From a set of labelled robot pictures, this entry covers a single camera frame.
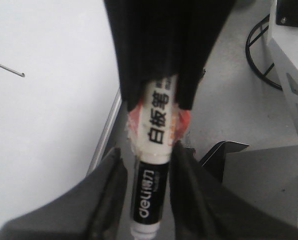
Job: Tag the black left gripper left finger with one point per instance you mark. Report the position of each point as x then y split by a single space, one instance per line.
90 210

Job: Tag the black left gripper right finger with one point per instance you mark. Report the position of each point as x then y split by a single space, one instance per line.
203 209

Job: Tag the white black whiteboard marker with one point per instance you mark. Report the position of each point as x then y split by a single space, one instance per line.
152 131

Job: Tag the white whiteboard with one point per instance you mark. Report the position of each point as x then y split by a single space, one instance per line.
54 105

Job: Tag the grey metal machine frame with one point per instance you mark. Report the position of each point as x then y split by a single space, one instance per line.
249 95

